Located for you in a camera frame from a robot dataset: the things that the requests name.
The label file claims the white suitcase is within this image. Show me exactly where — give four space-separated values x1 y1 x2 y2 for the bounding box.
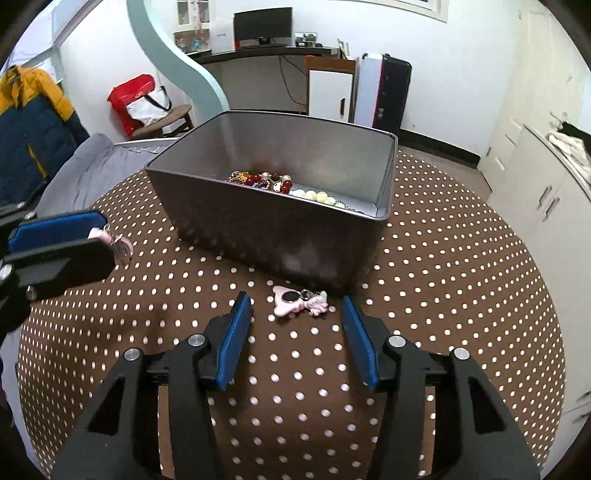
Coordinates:
353 52 386 127

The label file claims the white tote bag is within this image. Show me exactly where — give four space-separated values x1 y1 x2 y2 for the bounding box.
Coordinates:
126 85 172 125

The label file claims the white cloth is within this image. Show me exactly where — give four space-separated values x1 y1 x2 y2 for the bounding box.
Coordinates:
547 131 591 185

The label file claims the red bag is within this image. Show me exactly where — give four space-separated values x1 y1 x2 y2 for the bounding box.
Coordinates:
108 74 158 137

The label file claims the dark desk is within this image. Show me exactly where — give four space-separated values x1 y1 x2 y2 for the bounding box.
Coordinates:
185 44 345 65

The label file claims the black garment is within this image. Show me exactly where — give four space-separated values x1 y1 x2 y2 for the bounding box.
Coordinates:
556 121 591 139

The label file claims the window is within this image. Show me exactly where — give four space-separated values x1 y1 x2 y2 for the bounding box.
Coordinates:
406 0 451 21

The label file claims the pink mouse keychain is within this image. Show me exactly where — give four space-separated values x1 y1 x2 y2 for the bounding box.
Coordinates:
271 285 329 318

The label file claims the black suitcase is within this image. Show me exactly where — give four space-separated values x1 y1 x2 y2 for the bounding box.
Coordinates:
372 54 413 136

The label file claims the yellow and navy jacket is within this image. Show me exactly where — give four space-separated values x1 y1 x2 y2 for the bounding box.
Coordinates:
0 65 90 208

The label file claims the brown polka-dot tablecloth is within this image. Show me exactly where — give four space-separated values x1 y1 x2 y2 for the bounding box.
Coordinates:
16 148 566 480

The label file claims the white sideboard cabinet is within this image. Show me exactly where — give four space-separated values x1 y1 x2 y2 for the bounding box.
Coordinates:
487 124 591 421

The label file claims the grey bedding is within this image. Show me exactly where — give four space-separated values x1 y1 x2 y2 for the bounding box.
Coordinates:
9 133 185 222

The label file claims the black cable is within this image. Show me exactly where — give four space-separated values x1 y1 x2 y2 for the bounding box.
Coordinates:
279 55 308 114

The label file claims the white box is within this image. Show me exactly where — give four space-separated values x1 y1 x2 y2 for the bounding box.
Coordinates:
210 23 234 54

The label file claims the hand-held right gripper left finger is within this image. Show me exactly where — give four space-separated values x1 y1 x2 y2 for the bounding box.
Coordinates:
51 291 254 480

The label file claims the black computer monitor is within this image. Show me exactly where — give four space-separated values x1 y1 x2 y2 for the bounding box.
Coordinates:
233 7 294 47

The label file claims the glass-door cupboard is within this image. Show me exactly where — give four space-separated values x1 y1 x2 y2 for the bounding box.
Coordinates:
175 0 213 26

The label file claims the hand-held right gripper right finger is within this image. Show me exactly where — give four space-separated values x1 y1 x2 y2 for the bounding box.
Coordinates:
342 294 541 480

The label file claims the red bead bracelet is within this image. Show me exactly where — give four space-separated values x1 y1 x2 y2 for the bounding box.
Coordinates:
225 170 294 193

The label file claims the teal bunk bed frame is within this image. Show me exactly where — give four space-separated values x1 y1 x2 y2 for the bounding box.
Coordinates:
127 0 232 127

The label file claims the pink tassel charm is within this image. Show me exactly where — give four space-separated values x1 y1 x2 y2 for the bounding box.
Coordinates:
88 225 134 265

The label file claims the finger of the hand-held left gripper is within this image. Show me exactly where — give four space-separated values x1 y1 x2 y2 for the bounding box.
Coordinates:
0 204 106 254
0 237 117 302

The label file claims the grey metal box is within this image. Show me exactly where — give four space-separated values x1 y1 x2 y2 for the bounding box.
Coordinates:
144 110 399 298

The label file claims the white under-desk cabinet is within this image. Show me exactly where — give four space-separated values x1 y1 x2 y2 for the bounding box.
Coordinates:
305 55 357 123

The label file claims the wooden chair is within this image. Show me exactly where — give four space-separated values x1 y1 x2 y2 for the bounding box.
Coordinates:
131 104 195 139

